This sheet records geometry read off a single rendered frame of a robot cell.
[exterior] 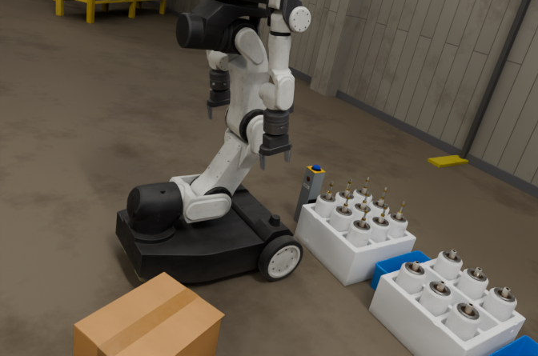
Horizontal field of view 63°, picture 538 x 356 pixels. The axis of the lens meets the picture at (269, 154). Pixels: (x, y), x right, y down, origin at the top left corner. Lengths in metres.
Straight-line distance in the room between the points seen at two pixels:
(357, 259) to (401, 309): 0.28
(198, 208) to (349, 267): 0.70
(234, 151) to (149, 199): 0.38
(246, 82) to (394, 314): 1.04
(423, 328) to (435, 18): 3.13
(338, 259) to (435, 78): 2.63
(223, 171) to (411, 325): 0.90
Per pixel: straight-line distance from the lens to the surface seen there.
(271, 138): 1.50
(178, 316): 1.26
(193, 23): 1.49
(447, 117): 4.22
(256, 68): 1.61
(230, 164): 1.75
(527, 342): 2.04
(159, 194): 1.68
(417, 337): 1.81
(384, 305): 1.87
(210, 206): 1.74
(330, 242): 2.02
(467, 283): 1.94
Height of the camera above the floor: 1.18
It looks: 23 degrees down
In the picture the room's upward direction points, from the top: 12 degrees clockwise
